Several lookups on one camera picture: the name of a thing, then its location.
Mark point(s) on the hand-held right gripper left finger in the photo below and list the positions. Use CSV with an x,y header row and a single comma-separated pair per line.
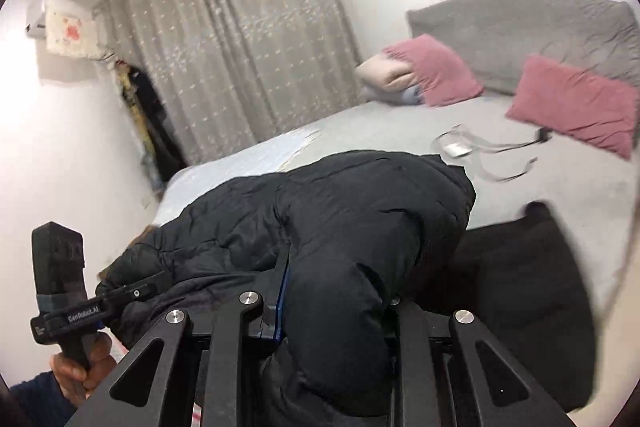
x,y
280,307

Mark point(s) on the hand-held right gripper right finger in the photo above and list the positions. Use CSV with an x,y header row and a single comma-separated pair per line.
x,y
412,337

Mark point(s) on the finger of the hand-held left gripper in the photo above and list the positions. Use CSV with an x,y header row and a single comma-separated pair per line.
x,y
135,289

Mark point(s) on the black puffer jacket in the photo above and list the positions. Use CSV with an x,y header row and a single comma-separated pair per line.
x,y
350,217

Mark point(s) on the person's left forearm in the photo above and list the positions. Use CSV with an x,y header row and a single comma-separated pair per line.
x,y
35,399

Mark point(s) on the hanging dark clothes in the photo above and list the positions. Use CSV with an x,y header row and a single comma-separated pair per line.
x,y
155,122

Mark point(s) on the person's left hand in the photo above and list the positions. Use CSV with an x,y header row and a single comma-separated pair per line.
x,y
92,369

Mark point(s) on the brown fur-trimmed coat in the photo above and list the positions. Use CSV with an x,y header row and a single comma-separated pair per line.
x,y
143,236

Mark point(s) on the black folded garment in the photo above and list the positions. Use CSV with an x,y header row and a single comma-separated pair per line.
x,y
525,282

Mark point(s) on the white charger device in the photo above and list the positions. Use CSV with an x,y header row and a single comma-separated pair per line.
x,y
456,150

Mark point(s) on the grey bed blanket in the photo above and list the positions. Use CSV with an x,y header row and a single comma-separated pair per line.
x,y
400,127

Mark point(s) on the blue-grey pillow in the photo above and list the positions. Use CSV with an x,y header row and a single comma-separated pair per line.
x,y
400,96

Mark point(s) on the grey star-patterned curtain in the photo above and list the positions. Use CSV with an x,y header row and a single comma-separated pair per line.
x,y
240,57

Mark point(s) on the cream pillow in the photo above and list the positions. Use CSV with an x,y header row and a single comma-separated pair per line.
x,y
385,72

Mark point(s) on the pink velvet pillow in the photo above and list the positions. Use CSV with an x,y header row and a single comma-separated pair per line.
x,y
575,107
435,72

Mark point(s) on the grey quilted headboard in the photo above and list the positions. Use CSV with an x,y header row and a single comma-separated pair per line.
x,y
525,32

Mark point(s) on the covered wall air conditioner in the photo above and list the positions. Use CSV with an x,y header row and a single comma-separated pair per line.
x,y
65,27

